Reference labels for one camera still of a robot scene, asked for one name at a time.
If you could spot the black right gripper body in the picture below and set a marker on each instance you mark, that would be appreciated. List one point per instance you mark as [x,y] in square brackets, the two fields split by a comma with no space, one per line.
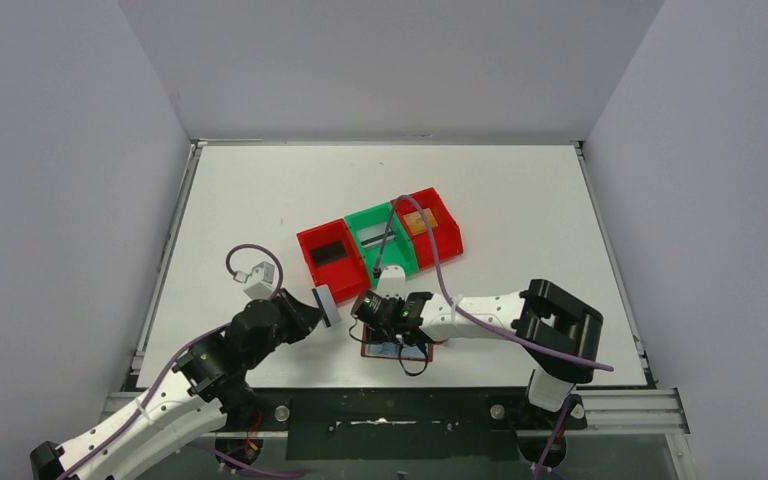
[379,333]

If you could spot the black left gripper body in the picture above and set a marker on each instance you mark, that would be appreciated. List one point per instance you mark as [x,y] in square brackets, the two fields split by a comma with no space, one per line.
[298,316]

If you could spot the red leather card holder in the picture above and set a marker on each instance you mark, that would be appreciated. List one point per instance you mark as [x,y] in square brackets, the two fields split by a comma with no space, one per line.
[397,351]

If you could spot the dark grey card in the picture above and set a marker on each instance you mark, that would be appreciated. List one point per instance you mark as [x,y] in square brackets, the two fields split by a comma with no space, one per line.
[327,305]

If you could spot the red plastic bin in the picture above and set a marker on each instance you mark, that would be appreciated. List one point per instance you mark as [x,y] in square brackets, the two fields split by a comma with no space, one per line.
[446,231]
[346,278]

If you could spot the grey card with stripe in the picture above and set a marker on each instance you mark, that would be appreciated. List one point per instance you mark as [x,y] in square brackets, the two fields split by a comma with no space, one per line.
[370,238]

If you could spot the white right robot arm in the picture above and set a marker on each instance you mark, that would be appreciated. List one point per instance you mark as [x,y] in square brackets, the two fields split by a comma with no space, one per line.
[561,332]

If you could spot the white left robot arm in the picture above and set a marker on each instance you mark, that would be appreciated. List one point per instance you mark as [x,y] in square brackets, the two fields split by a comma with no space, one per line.
[196,392]

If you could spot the black card in bin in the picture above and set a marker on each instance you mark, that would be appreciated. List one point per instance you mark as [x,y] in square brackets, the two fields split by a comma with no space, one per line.
[328,253]

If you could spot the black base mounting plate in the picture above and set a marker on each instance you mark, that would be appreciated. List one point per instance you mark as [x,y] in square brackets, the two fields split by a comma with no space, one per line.
[495,423]

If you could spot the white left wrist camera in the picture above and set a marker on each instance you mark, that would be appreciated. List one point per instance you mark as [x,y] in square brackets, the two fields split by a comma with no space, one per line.
[260,283]

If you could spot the aluminium table edge rail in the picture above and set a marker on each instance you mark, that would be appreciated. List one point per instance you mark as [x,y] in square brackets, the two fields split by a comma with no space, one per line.
[183,192]

